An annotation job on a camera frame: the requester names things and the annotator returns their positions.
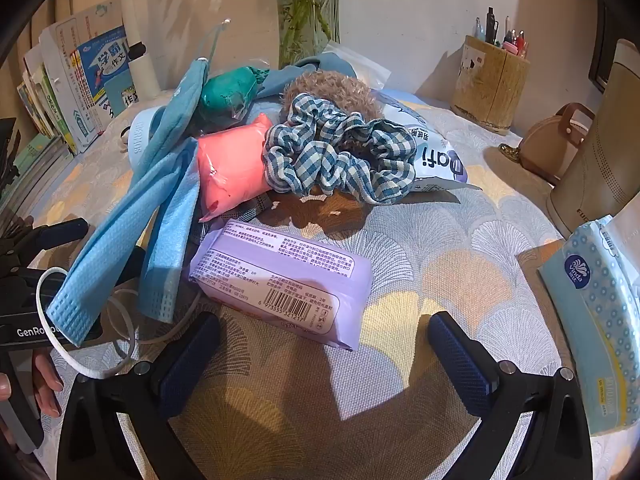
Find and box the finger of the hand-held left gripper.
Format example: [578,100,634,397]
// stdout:
[0,217,91,273]
[102,246,148,286]

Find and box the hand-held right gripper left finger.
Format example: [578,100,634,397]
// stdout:
[57,311,236,480]

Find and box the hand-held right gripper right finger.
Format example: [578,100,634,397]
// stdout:
[427,311,593,480]

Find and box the blue face mask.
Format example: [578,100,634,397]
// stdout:
[37,137,201,378]
[105,170,203,346]

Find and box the pink clay bag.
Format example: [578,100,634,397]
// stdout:
[196,112,275,223]

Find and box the person's left hand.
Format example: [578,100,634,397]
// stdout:
[0,349,66,418]

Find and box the printed tablecloth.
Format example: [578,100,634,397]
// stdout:
[20,85,640,480]

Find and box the purple wipes packet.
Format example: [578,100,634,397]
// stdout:
[187,217,375,352]

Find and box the pale blue tissue pack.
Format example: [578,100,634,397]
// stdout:
[537,215,640,436]

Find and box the row of books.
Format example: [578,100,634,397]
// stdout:
[0,0,143,211]

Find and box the blue fleece headband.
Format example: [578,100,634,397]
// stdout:
[142,54,331,171]

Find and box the white desk lamp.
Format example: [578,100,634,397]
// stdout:
[117,0,161,98]

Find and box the green clay bag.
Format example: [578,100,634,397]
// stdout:
[199,66,271,123]

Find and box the white tissue packet purple print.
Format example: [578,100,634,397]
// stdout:
[370,87,483,196]

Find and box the blue plaid scrunchie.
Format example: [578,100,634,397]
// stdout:
[262,92,418,206]

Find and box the tan handbag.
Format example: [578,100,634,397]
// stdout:
[517,102,596,183]

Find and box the beige appliance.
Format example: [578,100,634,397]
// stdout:
[545,37,640,241]

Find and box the brown fuzzy scrunchie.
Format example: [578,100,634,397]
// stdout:
[280,71,386,126]

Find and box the wooden pen holder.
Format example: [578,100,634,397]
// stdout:
[450,35,532,136]

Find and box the clear zip bag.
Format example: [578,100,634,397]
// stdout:
[320,42,393,93]

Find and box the glass vase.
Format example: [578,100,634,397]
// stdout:
[275,0,342,68]

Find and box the bunch of pens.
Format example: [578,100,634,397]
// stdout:
[472,6,531,58]

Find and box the light blue strap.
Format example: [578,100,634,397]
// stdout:
[125,109,166,166]

